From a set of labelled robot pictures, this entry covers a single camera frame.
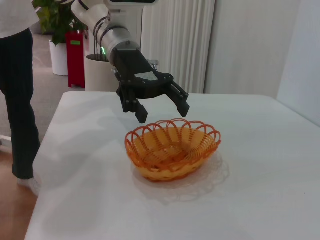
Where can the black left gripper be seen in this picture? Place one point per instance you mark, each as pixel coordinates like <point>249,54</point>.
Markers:
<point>132,65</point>

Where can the small white plant pot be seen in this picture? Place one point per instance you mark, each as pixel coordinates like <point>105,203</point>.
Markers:
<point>58,60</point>

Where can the large white cylinder pot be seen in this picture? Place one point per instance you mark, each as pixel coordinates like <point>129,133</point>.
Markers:
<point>97,75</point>

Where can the person in dark trousers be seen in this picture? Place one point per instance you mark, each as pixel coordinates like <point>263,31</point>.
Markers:
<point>17,100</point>

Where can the red stand with green label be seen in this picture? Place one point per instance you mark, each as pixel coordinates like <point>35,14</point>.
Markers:
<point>75,62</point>

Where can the white pleated curtain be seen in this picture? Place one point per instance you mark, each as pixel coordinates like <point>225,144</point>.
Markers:
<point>175,37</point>

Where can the green leafy plant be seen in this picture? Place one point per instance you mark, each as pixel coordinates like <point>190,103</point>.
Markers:
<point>57,22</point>

